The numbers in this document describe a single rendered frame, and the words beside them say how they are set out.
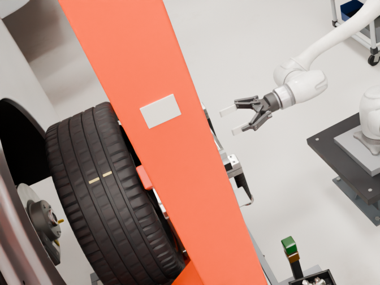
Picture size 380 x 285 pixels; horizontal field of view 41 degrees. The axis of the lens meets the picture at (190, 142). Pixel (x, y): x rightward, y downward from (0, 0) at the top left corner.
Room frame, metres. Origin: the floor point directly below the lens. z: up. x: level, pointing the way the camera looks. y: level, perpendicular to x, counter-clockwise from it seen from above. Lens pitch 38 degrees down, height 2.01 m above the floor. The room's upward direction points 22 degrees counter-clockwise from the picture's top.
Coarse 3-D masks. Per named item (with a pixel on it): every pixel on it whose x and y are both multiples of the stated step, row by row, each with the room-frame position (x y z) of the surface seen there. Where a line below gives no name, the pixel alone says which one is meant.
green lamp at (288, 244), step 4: (288, 236) 1.06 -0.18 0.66; (284, 240) 1.05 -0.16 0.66; (288, 240) 1.04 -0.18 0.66; (292, 240) 1.04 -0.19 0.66; (284, 244) 1.03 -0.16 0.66; (288, 244) 1.03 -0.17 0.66; (292, 244) 1.02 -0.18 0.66; (284, 248) 1.03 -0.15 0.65; (288, 248) 1.02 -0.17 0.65; (292, 248) 1.02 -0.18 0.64; (296, 248) 1.02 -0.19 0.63; (288, 252) 1.02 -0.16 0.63; (292, 252) 1.02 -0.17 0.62
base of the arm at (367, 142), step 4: (356, 132) 1.71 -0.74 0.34; (360, 132) 1.70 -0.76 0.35; (356, 136) 1.69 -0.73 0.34; (360, 136) 1.67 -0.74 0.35; (364, 136) 1.63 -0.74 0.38; (360, 140) 1.66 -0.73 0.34; (364, 140) 1.63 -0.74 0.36; (368, 140) 1.61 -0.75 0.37; (372, 140) 1.59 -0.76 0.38; (376, 140) 1.58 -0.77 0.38; (364, 144) 1.62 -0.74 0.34; (368, 144) 1.60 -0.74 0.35; (372, 144) 1.59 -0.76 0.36; (376, 144) 1.58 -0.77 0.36; (368, 148) 1.59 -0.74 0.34; (372, 148) 1.57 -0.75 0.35; (376, 148) 1.56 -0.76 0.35; (372, 152) 1.55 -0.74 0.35; (376, 152) 1.54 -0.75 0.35
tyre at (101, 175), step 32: (64, 128) 1.38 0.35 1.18; (96, 128) 1.31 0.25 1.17; (64, 160) 1.24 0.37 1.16; (96, 160) 1.20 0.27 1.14; (128, 160) 1.17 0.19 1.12; (64, 192) 1.15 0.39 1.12; (96, 192) 1.12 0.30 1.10; (128, 192) 1.10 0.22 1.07; (96, 224) 1.06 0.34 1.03; (128, 224) 1.05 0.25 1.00; (160, 224) 1.06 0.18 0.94; (96, 256) 1.02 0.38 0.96; (128, 256) 1.02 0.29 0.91; (160, 256) 1.01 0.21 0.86
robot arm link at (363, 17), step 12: (372, 0) 1.61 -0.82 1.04; (360, 12) 1.61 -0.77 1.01; (372, 12) 1.58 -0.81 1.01; (348, 24) 1.62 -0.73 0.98; (360, 24) 1.59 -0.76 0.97; (324, 36) 1.69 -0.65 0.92; (336, 36) 1.64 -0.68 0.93; (348, 36) 1.62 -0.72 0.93; (312, 48) 1.70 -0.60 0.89; (324, 48) 1.67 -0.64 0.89; (288, 60) 1.72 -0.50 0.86; (300, 60) 1.69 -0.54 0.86; (312, 60) 1.69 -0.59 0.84; (276, 72) 1.72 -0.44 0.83; (288, 72) 1.65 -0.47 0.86
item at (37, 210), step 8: (24, 184) 1.49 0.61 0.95; (24, 192) 1.44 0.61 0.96; (32, 192) 1.51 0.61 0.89; (24, 200) 1.40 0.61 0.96; (32, 200) 1.46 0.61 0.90; (40, 200) 1.53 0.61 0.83; (32, 208) 1.38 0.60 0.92; (40, 208) 1.37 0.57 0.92; (48, 208) 1.42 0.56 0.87; (32, 216) 1.35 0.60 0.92; (40, 216) 1.34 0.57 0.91; (32, 224) 1.32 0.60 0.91; (40, 224) 1.32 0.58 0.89; (48, 224) 1.32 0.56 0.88; (48, 232) 1.31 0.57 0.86; (56, 232) 1.33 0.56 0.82; (56, 248) 1.36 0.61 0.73
